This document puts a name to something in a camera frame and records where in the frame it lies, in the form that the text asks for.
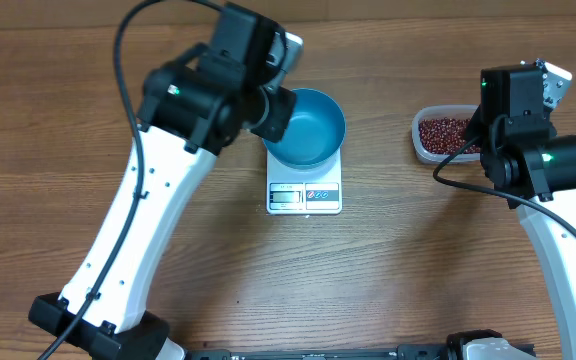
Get clear plastic food container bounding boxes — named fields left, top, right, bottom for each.
left=411, top=105, right=477, bottom=164

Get red adzuki beans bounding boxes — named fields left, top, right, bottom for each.
left=418, top=117, right=470, bottom=155

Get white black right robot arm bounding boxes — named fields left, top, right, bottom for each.
left=466, top=60, right=576, bottom=359

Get teal plastic bowl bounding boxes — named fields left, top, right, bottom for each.
left=263, top=88, right=347, bottom=169

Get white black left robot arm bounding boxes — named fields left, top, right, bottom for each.
left=28, top=2, right=304, bottom=359

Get white digital kitchen scale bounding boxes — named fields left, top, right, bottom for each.
left=266, top=150, right=343, bottom=216

